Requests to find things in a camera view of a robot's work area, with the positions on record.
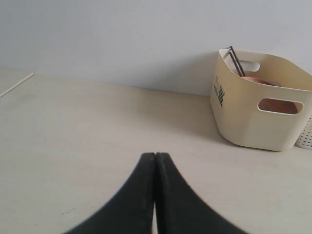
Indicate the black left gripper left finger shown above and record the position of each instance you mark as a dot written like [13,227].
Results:
[131,209]

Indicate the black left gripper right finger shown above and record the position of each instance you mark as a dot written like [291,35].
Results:
[179,210]

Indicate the round brown wooden plate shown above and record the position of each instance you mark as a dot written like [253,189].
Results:
[274,105]

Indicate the dark wooden chopstick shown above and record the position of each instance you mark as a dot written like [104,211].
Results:
[233,51]
[235,63]

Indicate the cream plastic storage bin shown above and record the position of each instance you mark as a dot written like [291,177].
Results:
[234,101]

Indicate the white perforated plastic basket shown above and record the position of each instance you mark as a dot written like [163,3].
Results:
[305,139]

